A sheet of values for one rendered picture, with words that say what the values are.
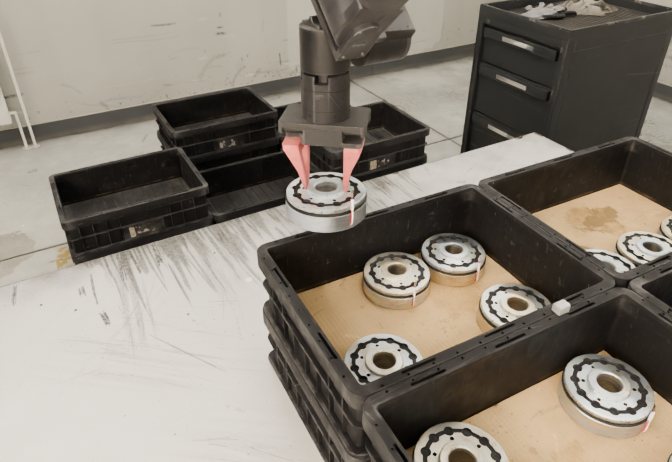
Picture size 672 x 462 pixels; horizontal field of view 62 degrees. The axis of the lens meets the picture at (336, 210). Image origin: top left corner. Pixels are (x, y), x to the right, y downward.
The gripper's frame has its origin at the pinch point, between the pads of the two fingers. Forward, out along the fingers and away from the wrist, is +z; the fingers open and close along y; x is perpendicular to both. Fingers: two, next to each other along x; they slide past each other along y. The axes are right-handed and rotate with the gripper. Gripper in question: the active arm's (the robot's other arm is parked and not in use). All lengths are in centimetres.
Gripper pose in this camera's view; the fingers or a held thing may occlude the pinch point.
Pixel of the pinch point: (326, 182)
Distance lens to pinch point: 70.4
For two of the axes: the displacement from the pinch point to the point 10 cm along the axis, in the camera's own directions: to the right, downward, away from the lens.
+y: -9.9, -0.8, 1.3
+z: 0.0, 8.6, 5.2
